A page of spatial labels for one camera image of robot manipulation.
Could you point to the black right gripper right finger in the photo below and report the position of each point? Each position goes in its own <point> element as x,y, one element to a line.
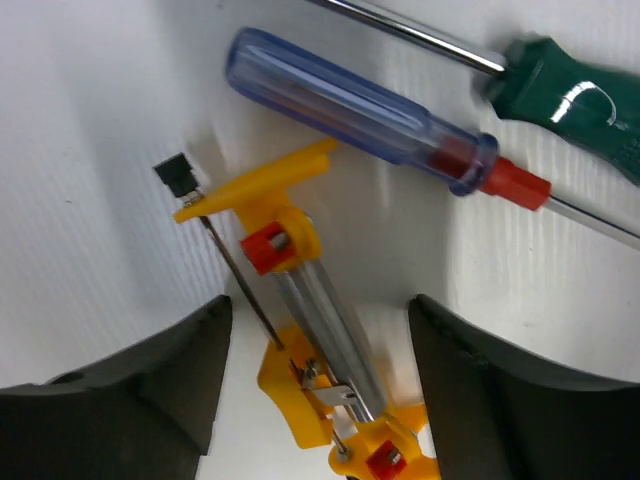
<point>498,411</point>

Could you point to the blue red precision screwdriver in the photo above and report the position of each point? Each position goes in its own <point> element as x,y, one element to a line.
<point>322,95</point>

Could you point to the green screwdriver long shaft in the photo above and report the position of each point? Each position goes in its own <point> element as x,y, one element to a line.
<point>534,80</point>

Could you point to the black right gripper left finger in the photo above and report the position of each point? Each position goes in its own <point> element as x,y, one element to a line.
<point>145,412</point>

